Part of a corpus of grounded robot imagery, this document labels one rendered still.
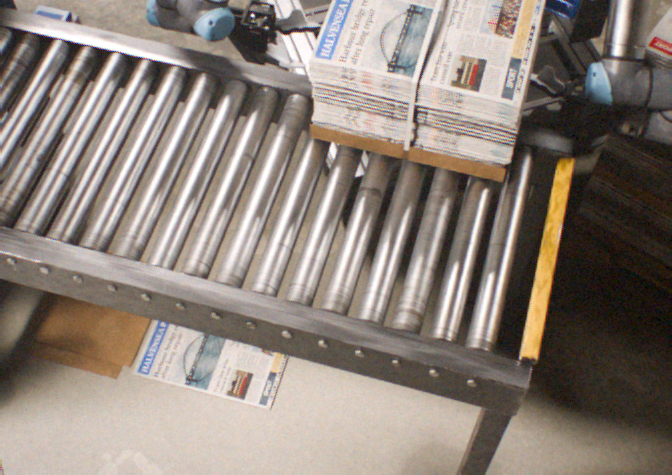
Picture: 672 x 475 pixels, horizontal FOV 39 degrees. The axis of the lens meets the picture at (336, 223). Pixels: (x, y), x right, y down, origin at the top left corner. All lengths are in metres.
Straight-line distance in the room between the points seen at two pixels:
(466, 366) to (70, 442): 1.19
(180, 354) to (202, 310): 0.83
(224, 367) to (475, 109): 1.12
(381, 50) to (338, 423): 1.07
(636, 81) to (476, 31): 0.32
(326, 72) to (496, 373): 0.59
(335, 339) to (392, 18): 0.58
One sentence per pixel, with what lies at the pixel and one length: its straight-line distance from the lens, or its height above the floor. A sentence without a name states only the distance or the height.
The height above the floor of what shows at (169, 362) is 0.01.
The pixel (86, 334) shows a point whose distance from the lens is 2.58.
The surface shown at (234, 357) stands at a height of 0.01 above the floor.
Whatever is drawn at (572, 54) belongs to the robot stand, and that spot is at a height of 0.23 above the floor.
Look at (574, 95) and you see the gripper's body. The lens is 1.90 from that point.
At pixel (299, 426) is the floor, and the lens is 2.41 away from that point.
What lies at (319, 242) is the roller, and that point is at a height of 0.80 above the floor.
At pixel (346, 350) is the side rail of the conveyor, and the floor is 0.77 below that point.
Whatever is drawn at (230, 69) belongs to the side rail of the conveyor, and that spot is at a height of 0.80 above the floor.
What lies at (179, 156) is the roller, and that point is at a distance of 1.84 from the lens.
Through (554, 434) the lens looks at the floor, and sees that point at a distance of 2.47.
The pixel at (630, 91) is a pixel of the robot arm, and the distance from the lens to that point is 1.84.
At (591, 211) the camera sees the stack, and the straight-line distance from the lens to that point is 2.51.
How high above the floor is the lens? 2.26
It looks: 58 degrees down
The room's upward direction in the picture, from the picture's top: 1 degrees clockwise
